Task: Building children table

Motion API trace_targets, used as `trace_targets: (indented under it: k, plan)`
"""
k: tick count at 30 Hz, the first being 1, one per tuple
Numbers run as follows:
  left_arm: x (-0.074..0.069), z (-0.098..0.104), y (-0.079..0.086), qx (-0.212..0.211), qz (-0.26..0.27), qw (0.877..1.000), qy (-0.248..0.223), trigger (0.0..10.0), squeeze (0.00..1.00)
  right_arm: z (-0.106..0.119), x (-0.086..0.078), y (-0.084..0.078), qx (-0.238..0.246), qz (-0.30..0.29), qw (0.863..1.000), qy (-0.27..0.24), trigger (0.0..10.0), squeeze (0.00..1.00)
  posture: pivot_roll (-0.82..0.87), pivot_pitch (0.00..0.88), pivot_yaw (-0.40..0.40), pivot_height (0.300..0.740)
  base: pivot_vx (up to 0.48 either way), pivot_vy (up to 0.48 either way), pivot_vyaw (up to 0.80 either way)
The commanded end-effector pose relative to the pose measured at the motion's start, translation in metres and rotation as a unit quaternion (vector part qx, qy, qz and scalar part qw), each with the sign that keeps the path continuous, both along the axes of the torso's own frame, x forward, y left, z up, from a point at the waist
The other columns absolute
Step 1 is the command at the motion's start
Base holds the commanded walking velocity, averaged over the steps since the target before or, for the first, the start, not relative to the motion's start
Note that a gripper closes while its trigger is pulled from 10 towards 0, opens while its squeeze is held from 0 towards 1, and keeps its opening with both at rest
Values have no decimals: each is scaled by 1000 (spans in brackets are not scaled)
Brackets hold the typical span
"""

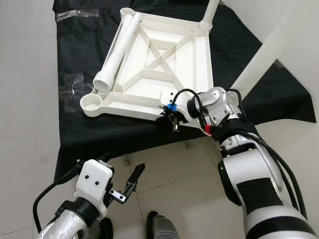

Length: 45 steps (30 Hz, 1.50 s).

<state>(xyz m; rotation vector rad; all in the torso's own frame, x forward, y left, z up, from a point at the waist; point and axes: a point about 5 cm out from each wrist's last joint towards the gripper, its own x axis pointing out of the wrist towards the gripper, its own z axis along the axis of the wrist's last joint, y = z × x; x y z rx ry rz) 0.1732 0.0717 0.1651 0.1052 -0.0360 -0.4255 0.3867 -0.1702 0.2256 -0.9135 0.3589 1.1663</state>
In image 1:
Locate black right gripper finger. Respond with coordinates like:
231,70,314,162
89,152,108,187
155,116,179,132

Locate white plastic children table top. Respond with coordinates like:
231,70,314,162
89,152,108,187
80,7,212,122

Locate black tablecloth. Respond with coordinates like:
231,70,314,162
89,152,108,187
52,0,317,182

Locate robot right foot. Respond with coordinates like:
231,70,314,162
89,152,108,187
147,212,182,239

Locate clear plastic film scrap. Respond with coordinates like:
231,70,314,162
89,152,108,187
55,9,99,21

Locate black cable with blue plug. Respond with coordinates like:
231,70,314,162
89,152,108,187
167,89,307,220

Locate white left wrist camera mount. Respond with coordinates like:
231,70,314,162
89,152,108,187
75,159,113,210

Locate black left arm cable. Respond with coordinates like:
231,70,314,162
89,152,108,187
32,160,83,232

